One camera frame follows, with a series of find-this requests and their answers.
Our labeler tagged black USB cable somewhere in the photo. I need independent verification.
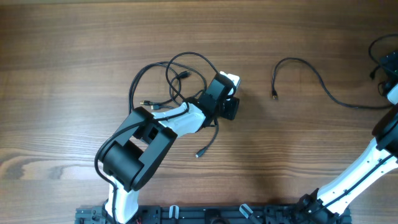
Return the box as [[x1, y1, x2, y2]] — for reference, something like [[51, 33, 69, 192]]
[[139, 70, 208, 111], [271, 57, 393, 110], [127, 60, 220, 159]]

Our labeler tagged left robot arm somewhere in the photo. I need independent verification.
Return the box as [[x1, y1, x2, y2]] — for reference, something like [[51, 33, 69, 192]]
[[95, 72, 241, 223]]

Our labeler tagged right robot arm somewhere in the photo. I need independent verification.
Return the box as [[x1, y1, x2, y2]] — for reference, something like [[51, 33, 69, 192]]
[[295, 50, 397, 223]]

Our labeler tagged left camera black cable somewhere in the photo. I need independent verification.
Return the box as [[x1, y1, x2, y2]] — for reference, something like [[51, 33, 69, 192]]
[[93, 51, 221, 224]]

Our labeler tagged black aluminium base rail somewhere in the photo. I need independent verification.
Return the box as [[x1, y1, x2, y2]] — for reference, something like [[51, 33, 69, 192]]
[[75, 204, 352, 224]]

